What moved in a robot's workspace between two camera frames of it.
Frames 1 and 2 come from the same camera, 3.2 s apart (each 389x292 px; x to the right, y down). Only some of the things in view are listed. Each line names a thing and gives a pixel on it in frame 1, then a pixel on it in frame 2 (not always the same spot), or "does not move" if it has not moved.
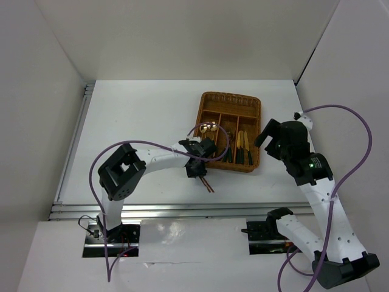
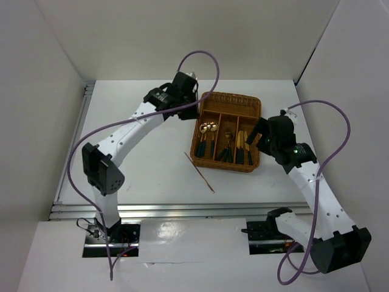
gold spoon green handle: (213, 129) does not move
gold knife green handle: (246, 140) does not move
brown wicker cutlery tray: (234, 121) does not move
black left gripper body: (199, 170) to (189, 113)
